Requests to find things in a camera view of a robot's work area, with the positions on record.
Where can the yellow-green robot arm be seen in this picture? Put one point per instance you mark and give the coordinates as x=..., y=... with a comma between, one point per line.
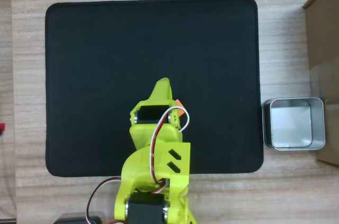
x=137, y=171

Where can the square metal tin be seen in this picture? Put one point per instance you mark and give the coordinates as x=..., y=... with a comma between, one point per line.
x=291, y=128

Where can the black plastic box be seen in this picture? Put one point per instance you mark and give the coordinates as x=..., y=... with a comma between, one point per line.
x=74, y=220

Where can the brown cardboard box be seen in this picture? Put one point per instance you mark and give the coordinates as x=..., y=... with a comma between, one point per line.
x=325, y=36

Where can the small orange object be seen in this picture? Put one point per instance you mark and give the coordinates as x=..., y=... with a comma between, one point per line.
x=181, y=110

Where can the small red object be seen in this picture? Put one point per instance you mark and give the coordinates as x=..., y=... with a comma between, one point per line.
x=2, y=127

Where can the black mouse pad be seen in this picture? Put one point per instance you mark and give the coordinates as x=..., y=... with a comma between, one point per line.
x=106, y=75

